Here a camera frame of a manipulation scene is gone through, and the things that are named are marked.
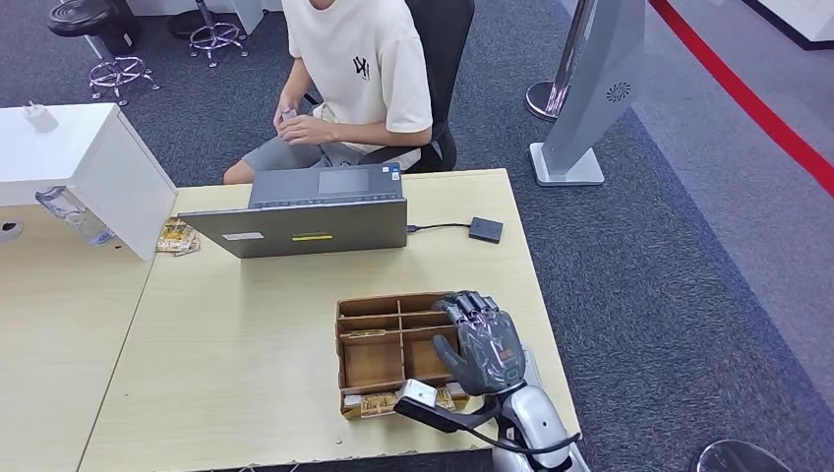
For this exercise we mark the person's left hand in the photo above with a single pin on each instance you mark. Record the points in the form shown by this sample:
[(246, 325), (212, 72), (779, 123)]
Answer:
[(306, 131)]

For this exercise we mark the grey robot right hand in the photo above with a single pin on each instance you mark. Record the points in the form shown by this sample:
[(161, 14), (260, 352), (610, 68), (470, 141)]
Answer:
[(488, 352)]

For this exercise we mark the person's right hand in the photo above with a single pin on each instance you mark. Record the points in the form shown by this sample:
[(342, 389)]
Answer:
[(283, 107)]

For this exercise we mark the person's right forearm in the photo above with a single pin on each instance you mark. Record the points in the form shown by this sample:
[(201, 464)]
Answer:
[(296, 81)]

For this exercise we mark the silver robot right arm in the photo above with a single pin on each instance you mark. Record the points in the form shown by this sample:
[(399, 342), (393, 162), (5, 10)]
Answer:
[(537, 423)]

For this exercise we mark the person's left forearm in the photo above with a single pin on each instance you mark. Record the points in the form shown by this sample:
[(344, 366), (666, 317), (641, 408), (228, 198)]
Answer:
[(384, 135)]

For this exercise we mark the gold room key card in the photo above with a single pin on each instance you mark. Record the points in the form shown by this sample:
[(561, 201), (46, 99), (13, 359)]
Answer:
[(378, 406), (365, 335), (446, 399)]

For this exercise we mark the person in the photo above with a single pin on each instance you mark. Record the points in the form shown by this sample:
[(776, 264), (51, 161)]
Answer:
[(365, 71)]

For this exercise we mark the white furniture panel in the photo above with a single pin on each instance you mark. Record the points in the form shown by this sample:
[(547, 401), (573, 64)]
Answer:
[(251, 13)]

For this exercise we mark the grey laptop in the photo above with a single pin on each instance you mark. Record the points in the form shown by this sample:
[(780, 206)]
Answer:
[(293, 231)]

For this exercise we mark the wooden compartment organizer box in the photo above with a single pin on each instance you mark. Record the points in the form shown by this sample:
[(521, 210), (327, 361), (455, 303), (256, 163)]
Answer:
[(375, 365)]

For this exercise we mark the small black square box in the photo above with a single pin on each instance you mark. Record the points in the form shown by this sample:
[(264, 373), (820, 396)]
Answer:
[(486, 231)]

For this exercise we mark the chrome base stool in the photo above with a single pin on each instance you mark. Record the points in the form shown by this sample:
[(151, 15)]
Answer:
[(205, 13)]

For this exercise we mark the stack of gold cards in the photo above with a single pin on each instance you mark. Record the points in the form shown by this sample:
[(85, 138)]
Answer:
[(174, 238)]

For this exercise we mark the black office chair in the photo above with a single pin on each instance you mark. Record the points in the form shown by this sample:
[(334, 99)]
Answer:
[(449, 39)]

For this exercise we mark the black bag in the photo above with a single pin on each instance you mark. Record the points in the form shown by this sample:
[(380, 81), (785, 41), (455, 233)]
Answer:
[(124, 32)]

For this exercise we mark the white cabinet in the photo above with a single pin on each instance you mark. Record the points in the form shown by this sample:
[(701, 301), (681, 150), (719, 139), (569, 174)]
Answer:
[(98, 169)]

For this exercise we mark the black stool chrome base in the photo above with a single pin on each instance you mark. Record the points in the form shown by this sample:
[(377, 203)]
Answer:
[(78, 16)]

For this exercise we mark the clear plastic water bottle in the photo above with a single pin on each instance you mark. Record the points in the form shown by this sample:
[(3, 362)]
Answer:
[(71, 212)]

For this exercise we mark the white charger plug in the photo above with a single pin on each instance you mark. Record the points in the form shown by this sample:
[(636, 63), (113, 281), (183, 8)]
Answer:
[(39, 118)]

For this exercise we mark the grey kiosk stand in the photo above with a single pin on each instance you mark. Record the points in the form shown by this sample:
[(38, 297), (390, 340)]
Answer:
[(599, 65)]

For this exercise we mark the white platform black edge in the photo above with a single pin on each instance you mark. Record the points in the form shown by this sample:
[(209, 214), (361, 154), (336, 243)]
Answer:
[(801, 16)]

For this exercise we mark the black camera bracket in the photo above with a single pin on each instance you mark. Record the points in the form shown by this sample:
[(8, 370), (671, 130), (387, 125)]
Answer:
[(443, 420)]

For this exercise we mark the chrome stanchion post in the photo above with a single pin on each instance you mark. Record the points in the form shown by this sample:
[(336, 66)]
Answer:
[(573, 39)]

